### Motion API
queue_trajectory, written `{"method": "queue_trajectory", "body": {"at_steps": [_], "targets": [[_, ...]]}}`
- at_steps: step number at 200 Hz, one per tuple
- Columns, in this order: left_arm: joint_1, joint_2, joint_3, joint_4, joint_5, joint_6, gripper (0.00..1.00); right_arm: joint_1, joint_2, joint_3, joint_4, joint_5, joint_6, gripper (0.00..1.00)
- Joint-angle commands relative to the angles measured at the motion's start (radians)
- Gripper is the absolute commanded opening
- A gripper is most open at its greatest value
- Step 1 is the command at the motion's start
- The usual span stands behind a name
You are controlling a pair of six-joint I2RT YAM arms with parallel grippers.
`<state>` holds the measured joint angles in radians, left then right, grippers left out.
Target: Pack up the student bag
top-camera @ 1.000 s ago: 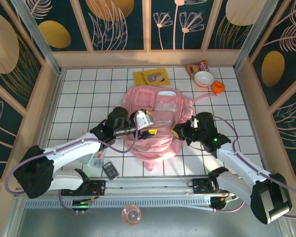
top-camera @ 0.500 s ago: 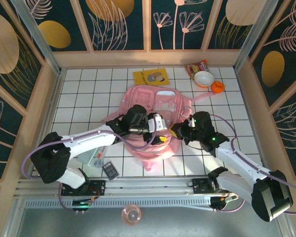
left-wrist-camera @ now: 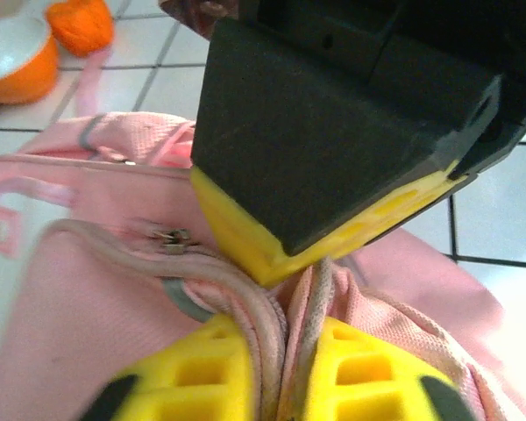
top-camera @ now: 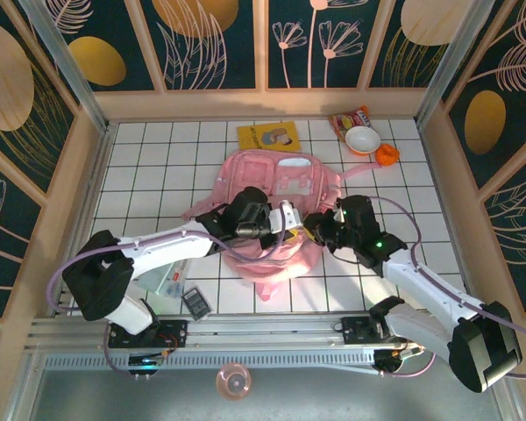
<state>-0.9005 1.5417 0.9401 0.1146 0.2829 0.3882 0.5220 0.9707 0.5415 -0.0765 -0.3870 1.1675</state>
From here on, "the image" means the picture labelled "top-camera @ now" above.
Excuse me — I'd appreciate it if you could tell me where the pink student backpack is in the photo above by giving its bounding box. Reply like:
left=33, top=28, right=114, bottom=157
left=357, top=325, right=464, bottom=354
left=181, top=148, right=381, bottom=303

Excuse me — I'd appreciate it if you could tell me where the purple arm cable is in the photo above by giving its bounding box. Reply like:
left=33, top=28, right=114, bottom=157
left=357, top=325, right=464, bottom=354
left=363, top=196, right=526, bottom=381
left=46, top=200, right=300, bottom=379

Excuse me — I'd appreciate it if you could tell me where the slotted grey cable duct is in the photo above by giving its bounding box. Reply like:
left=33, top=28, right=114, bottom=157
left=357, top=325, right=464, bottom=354
left=43, top=350, right=378, bottom=375

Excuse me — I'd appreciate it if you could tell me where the black calculator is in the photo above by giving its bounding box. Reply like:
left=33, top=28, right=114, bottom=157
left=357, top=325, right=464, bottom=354
left=181, top=284, right=214, bottom=323

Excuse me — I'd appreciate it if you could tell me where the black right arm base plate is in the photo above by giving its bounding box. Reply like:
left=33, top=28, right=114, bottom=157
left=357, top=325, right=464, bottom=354
left=340, top=313, right=389, bottom=346

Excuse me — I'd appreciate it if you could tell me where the pink round disc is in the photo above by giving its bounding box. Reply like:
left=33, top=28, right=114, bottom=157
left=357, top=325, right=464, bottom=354
left=215, top=362, right=251, bottom=400

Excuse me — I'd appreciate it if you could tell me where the white orange bowl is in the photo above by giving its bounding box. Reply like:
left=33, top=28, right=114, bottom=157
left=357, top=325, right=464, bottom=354
left=344, top=125, right=381, bottom=157

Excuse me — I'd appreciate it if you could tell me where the orange tangerine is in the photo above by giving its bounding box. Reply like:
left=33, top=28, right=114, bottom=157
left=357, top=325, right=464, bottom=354
left=374, top=143, right=400, bottom=168

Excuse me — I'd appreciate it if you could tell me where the colourful snack packet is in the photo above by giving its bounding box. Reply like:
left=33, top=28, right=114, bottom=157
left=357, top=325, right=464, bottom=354
left=328, top=104, right=374, bottom=142

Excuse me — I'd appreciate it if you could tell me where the aluminium frame post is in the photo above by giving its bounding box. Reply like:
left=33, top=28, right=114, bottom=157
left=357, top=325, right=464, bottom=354
left=414, top=0, right=496, bottom=128
left=17, top=0, right=113, bottom=135

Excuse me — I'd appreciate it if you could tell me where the clear plastic pencil case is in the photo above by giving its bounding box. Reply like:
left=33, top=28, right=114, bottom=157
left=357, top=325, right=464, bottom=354
left=133, top=258, right=193, bottom=299

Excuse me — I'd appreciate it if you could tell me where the yellow picture book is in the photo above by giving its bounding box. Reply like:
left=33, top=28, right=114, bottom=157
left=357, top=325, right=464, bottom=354
left=236, top=121, right=302, bottom=153

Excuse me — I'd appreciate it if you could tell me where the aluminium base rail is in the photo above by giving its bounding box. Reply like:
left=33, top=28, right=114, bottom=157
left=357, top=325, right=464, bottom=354
left=25, top=311, right=435, bottom=352

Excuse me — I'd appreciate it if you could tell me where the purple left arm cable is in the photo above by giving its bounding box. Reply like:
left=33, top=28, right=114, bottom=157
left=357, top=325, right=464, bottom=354
left=46, top=200, right=300, bottom=379

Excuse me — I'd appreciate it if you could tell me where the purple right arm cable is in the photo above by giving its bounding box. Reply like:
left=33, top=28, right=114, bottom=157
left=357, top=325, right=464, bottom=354
left=363, top=196, right=526, bottom=381

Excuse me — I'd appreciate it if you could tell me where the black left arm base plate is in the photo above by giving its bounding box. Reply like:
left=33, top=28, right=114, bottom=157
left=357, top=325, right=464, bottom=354
left=108, top=318, right=189, bottom=350

